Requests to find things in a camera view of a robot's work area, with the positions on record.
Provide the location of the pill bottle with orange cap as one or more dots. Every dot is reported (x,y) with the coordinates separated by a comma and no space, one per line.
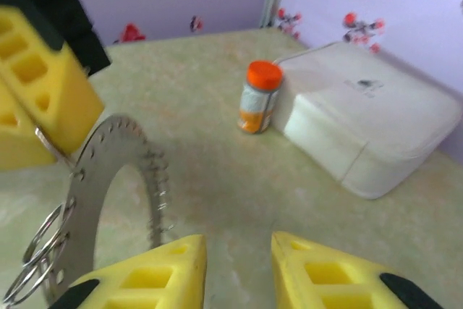
(258,106)

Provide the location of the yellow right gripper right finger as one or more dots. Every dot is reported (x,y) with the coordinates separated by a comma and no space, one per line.
(325,280)

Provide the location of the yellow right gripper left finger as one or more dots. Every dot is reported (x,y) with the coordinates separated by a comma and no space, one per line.
(144,280)

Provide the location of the white medicine box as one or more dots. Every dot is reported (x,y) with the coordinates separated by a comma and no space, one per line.
(361,124)

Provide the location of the small metal key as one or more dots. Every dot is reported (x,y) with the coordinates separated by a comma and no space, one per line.
(45,139)

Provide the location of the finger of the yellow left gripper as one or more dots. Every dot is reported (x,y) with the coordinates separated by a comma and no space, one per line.
(61,99)
(18,142)

